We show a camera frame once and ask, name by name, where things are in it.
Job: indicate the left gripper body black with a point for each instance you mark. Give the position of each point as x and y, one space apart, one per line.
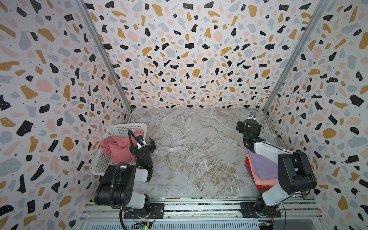
148 148

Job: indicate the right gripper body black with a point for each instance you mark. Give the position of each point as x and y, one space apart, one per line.
241 126

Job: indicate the lilac purple t-shirt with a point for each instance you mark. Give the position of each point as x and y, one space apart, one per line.
263 167

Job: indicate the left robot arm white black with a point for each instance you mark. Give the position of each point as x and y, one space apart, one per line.
116 188

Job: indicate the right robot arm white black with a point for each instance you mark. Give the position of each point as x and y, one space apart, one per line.
285 173

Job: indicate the pink red t-shirt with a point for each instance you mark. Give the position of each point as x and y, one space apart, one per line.
118 149

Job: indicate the white plastic laundry basket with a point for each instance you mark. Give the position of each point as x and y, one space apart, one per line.
102 160

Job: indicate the folded salmon pink t-shirt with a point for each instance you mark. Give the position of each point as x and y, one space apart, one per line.
258 180

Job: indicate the folded red t-shirt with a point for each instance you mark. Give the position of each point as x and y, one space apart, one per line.
259 187

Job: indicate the left green circuit board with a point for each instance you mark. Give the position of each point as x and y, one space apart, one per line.
142 226

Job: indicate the green circuit board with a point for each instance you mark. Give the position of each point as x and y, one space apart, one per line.
142 226
265 225

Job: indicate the white perforated vent strip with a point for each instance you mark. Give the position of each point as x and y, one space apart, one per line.
180 225

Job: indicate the right green circuit board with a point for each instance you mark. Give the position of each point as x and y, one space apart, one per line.
265 225

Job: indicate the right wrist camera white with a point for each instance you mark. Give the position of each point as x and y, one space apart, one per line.
252 115

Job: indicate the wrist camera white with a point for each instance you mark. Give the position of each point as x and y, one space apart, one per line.
140 141
252 115

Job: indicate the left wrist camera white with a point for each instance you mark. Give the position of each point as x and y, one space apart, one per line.
140 141

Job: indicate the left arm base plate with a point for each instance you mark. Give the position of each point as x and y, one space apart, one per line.
149 211

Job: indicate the aluminium mounting rail frame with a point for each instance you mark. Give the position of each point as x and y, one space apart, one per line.
296 213

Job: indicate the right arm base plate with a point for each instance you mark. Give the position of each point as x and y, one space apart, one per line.
259 210

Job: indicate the right corner aluminium post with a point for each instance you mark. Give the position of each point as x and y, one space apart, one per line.
320 8

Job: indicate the corner aluminium post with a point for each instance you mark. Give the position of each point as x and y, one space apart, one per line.
320 8
101 50

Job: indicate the left corner aluminium post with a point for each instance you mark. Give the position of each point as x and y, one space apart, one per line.
101 50

